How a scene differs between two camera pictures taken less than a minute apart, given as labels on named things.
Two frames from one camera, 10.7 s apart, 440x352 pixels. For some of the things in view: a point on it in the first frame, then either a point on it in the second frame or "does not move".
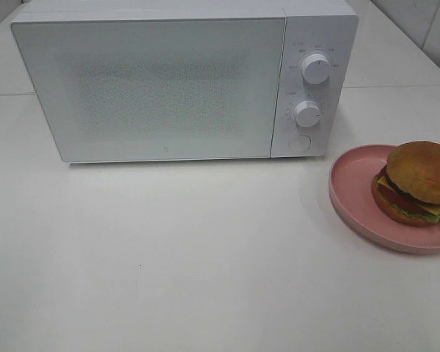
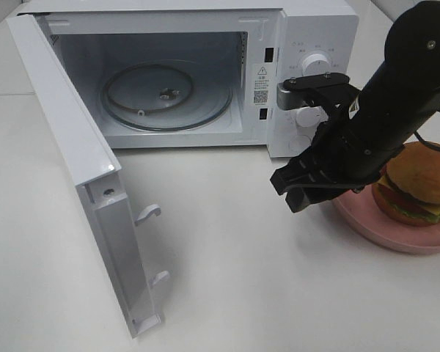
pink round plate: [352, 175] does not move
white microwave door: [157, 89] → [94, 171]
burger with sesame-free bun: [416, 185] does not move
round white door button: [300, 143] does not move
